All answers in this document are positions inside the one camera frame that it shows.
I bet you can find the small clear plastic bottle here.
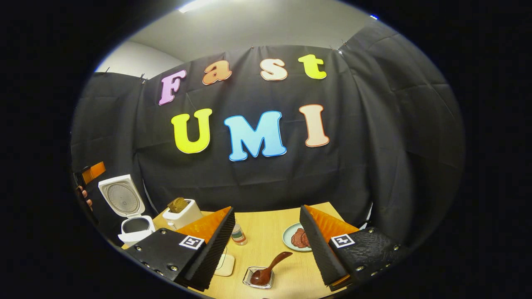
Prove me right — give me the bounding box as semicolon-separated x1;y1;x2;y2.
231;223;248;246

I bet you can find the clear tray of rice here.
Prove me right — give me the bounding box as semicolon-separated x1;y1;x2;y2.
214;248;236;277

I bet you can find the small metal chopstick holder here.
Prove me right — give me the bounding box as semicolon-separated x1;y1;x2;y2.
243;266;275;289

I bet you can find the white toaster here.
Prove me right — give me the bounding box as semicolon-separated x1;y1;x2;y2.
162;199;204;230

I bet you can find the brown wooden spoon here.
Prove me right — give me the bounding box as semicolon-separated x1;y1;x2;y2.
250;251;293;286

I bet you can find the black backdrop cloth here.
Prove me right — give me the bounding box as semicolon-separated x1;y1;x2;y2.
71;21;465;250

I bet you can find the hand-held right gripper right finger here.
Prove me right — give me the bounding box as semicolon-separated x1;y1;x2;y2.
299;205;411;291

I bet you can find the pale green plate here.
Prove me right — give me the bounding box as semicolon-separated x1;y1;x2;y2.
283;223;313;252

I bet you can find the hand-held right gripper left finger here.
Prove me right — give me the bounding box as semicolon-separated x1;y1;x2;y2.
124;206;236;292

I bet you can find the white rice cooker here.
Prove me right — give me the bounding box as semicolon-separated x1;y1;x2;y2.
98;174;156;246

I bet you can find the brown bread slice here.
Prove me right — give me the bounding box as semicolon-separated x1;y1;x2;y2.
167;197;190;214

